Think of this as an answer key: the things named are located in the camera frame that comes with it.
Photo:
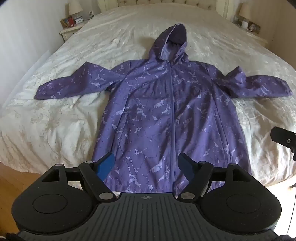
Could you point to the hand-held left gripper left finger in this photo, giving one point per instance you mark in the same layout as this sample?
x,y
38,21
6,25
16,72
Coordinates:
x,y
106,165

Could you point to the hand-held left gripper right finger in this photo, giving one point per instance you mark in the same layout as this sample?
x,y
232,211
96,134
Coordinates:
x,y
186,166

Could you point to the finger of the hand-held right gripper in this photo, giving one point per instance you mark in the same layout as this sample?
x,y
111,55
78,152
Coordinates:
x,y
284,139

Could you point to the purple patterned hooded jacket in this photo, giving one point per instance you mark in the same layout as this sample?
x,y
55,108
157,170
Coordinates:
x,y
161,104

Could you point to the white bed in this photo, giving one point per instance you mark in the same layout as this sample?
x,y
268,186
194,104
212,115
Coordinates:
x,y
69,115

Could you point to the cream nightstand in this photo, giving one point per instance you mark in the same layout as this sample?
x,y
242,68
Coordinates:
x,y
254,34
69,32

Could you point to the white cup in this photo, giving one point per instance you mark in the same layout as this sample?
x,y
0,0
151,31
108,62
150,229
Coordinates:
x,y
245,24

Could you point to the white shade table lamp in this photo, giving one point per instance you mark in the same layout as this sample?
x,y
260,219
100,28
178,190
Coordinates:
x,y
245,10
75,5

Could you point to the small white clock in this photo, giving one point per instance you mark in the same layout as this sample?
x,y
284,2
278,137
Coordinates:
x,y
79,20

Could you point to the cream tufted headboard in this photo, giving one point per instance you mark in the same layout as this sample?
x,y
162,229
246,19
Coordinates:
x,y
161,2

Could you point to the red picture frame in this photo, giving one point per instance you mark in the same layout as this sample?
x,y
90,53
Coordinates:
x,y
69,22

